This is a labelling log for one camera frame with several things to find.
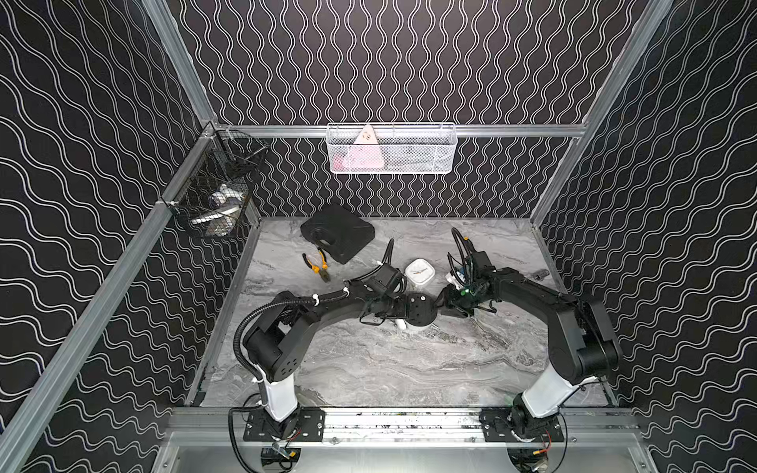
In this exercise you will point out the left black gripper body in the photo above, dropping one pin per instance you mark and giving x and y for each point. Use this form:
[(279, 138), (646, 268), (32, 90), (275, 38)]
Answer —
[(384, 304)]

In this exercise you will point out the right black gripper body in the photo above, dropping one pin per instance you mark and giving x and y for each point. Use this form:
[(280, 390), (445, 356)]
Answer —
[(461, 300)]

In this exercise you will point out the white twin bell alarm clock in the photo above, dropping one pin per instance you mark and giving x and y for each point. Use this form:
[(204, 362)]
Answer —
[(415, 311)]

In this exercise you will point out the white square alarm clock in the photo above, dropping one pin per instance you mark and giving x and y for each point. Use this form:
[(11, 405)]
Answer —
[(420, 273)]

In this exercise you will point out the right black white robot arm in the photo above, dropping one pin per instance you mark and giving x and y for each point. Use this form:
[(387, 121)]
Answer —
[(581, 343)]

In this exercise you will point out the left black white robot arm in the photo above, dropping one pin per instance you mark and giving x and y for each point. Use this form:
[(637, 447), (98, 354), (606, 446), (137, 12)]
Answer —
[(272, 340)]

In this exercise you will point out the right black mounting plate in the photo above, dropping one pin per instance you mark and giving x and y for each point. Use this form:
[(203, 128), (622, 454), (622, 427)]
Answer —
[(511, 424)]

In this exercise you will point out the black mounting plate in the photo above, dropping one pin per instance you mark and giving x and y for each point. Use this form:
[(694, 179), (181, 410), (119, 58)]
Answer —
[(285, 425), (511, 424)]

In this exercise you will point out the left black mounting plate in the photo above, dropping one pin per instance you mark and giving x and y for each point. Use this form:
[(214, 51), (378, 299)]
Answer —
[(285, 425)]

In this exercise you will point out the pink triangular card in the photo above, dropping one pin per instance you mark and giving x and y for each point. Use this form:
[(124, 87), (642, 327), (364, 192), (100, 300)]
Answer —
[(365, 154)]

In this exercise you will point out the white items in black basket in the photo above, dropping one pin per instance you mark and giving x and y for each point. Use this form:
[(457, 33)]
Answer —
[(225, 209)]

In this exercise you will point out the yellow handled pliers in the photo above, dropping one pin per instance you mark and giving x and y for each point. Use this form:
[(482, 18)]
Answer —
[(319, 268)]

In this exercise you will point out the white wire wall basket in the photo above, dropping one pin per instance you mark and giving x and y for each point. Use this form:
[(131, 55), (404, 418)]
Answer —
[(408, 148)]

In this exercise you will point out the black wire wall basket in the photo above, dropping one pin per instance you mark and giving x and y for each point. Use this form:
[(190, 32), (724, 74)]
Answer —
[(230, 157)]

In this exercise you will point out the aluminium front rail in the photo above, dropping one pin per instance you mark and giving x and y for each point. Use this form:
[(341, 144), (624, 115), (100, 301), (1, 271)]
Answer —
[(408, 427)]

